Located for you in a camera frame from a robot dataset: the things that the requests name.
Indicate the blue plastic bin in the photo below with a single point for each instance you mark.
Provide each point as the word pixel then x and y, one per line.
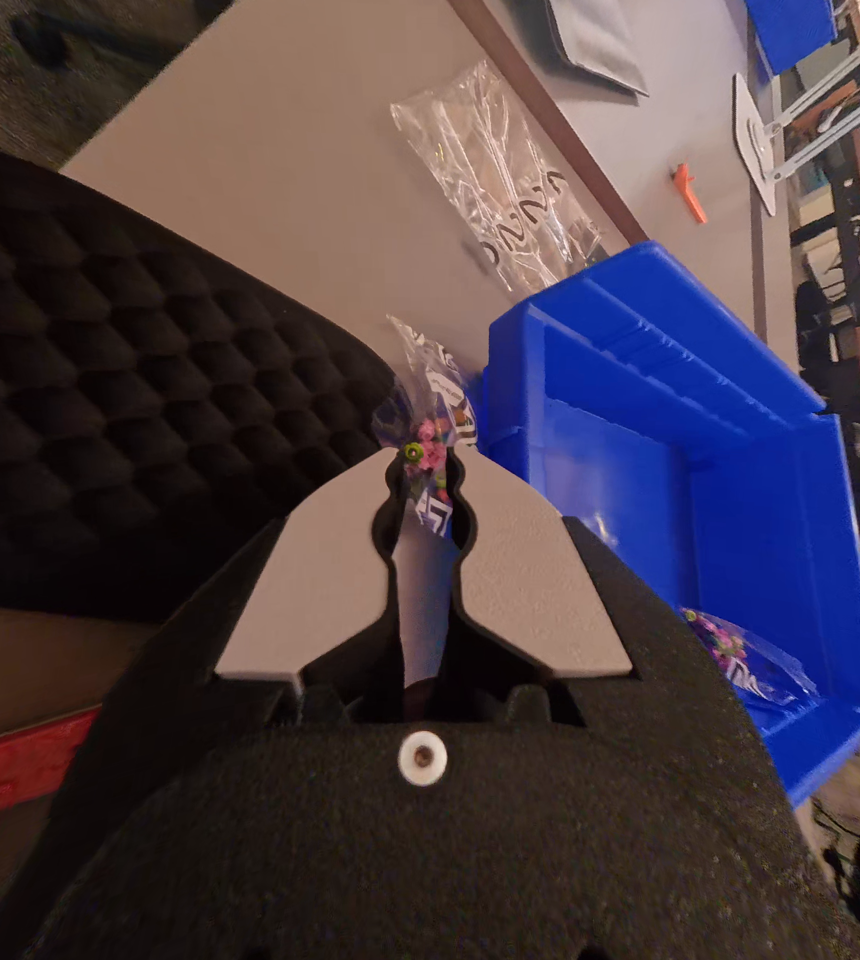
pixel 794 30
pixel 692 495

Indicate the red case edge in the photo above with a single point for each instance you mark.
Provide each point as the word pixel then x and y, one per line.
pixel 17 765

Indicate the white desk lamp stand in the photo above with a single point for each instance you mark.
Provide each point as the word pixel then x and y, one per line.
pixel 797 127

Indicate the clear empty plastic bag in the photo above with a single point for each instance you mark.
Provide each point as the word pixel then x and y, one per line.
pixel 501 191

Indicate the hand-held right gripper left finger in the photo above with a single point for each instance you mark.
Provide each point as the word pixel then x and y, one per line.
pixel 325 585

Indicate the clear bag of toy bricks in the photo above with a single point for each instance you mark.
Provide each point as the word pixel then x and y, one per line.
pixel 433 435
pixel 745 664

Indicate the grey pouch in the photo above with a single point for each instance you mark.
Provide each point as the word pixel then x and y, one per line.
pixel 595 37

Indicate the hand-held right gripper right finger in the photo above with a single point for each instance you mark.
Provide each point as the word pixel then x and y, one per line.
pixel 527 592

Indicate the black egg-crate foam case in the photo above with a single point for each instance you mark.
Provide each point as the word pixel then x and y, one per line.
pixel 137 397

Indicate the orange plastic tool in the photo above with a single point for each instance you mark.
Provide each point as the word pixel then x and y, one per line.
pixel 689 191

